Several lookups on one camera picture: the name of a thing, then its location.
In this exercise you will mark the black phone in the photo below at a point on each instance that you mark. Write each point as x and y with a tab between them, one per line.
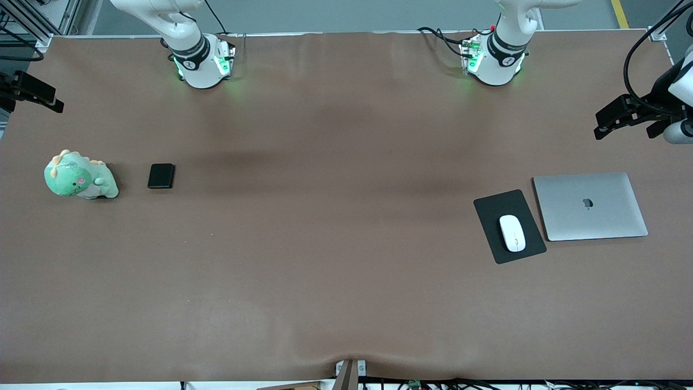
161	176

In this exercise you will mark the brown table cloth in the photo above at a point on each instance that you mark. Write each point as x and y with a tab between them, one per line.
346	281

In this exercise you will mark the white computer mouse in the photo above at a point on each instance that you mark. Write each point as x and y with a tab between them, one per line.
512	233

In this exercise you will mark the aluminium frame strut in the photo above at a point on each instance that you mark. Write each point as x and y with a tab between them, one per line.
658	33
40	33

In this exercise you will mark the grey table edge bracket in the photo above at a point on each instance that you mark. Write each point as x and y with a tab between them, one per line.
346	376

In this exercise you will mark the silver laptop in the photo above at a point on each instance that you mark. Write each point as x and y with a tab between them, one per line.
590	222

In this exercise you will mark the green dinosaur plush toy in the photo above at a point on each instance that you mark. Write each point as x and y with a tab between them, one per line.
73	179

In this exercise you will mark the brown wooden board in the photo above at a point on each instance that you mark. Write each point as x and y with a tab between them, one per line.
292	387

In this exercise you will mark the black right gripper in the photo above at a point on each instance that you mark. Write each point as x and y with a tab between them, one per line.
6	89

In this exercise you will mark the black mouse pad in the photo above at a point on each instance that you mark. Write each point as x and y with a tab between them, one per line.
487	208

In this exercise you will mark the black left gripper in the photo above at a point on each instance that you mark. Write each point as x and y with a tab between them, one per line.
658	93

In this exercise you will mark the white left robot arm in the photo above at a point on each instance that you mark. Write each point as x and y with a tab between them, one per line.
495	65

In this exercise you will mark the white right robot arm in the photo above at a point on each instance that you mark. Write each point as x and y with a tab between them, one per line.
200	70

